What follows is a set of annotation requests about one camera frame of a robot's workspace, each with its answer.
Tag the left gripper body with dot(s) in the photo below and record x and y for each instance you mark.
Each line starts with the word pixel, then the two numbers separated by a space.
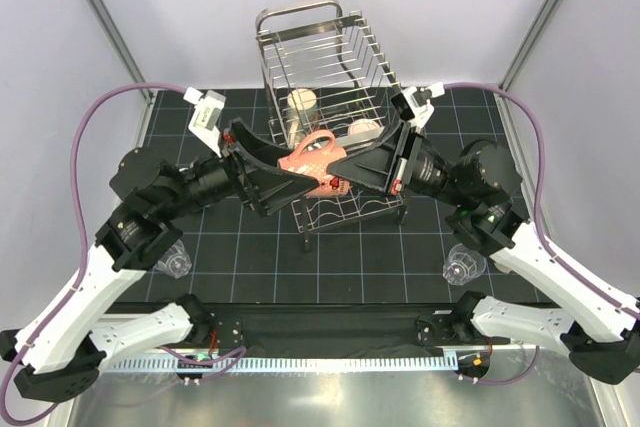
pixel 218 178

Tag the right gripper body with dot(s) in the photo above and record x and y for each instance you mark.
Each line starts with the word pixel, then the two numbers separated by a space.
pixel 425 173

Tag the pink mug with handle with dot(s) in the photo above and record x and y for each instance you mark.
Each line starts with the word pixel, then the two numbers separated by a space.
pixel 363 130

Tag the coral mug white interior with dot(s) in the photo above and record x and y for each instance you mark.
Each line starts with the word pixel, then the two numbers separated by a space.
pixel 312 157

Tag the cream floral painted mug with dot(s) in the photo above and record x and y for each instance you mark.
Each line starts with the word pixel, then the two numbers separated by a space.
pixel 301 115

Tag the clear plastic cup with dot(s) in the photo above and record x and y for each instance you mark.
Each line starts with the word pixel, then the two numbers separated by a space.
pixel 463 265
pixel 175 262

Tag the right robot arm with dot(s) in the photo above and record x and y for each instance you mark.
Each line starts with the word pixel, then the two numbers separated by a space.
pixel 593 324

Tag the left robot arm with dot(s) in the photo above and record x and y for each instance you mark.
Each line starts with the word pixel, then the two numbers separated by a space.
pixel 61 353

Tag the black grid mat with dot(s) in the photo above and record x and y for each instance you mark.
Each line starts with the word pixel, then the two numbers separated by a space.
pixel 240 258

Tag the brown metal-lined cup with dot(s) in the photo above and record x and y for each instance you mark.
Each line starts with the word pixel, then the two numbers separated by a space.
pixel 504 268

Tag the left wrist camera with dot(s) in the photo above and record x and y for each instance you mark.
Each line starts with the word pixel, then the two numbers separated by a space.
pixel 208 108

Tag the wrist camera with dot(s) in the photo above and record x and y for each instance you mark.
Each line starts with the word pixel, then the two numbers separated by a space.
pixel 414 104
pixel 208 108

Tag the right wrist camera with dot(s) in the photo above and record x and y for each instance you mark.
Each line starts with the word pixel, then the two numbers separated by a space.
pixel 414 104

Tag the steel wire dish rack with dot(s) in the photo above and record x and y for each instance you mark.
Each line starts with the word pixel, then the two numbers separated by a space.
pixel 317 45

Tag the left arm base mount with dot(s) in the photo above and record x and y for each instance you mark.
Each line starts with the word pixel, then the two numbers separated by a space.
pixel 225 334

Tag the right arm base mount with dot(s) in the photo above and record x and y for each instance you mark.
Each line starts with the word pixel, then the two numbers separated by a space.
pixel 435 329

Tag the aluminium frame rail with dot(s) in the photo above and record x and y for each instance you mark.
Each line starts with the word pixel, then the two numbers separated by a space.
pixel 320 327

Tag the white slotted cable duct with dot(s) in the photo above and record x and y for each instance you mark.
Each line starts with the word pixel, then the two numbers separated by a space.
pixel 165 363

